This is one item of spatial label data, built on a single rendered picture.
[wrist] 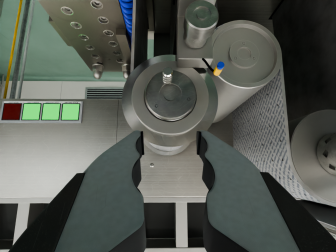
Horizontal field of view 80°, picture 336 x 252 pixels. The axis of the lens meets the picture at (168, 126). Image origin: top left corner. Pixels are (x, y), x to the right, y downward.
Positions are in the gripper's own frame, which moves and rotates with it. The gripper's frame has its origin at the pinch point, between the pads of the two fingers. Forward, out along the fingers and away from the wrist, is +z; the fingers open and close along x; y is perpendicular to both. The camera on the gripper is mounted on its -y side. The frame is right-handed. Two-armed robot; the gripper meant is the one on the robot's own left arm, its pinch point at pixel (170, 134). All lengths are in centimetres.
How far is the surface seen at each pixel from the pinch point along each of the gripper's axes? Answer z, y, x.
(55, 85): 293, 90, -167
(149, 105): 15.5, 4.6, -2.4
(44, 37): 226, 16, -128
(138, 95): 17.4, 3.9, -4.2
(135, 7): 29.1, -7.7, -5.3
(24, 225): 26, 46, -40
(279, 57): 22.1, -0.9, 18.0
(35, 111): 47, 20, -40
